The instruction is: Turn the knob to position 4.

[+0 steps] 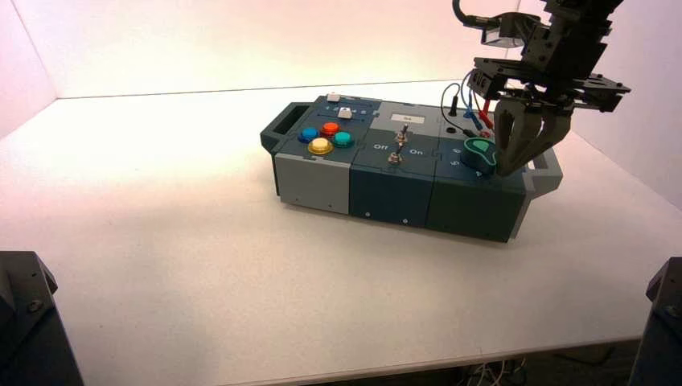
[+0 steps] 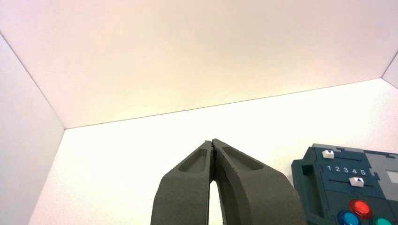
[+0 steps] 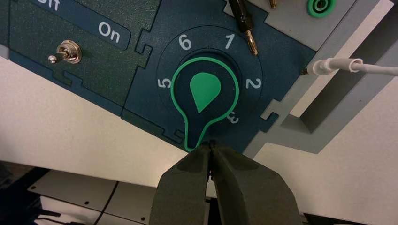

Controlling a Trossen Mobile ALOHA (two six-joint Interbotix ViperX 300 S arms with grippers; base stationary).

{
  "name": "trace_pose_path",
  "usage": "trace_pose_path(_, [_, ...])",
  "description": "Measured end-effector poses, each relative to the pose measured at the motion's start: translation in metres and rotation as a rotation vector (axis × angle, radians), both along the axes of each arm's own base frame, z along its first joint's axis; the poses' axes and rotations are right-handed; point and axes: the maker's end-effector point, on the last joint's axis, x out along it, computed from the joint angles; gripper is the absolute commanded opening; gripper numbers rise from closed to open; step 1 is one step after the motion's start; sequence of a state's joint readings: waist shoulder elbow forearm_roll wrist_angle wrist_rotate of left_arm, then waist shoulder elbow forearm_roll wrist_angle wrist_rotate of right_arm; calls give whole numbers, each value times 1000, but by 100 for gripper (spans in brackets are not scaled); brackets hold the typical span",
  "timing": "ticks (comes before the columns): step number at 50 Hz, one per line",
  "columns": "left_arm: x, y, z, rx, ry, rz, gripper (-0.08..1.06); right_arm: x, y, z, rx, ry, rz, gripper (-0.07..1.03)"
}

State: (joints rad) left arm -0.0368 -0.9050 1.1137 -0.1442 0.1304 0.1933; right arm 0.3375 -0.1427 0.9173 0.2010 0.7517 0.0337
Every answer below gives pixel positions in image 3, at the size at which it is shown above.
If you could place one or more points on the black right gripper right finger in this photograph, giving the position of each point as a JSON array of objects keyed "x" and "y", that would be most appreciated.
[{"x": 248, "y": 192}]

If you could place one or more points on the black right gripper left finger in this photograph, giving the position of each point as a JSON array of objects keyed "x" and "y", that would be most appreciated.
[{"x": 183, "y": 192}]

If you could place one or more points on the green pointer rotary knob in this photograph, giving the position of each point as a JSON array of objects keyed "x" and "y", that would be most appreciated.
[{"x": 205, "y": 90}]

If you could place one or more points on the grey blue modular control box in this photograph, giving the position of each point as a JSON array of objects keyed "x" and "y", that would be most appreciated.
[{"x": 108, "y": 77}]

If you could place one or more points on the green banana socket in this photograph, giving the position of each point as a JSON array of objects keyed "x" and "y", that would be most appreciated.
[{"x": 329, "y": 11}]

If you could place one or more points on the white metal base plate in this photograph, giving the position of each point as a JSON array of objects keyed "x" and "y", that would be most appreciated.
[{"x": 71, "y": 189}]

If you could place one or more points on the metal toggle switch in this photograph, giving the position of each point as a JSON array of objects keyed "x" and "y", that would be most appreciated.
[{"x": 70, "y": 51}]

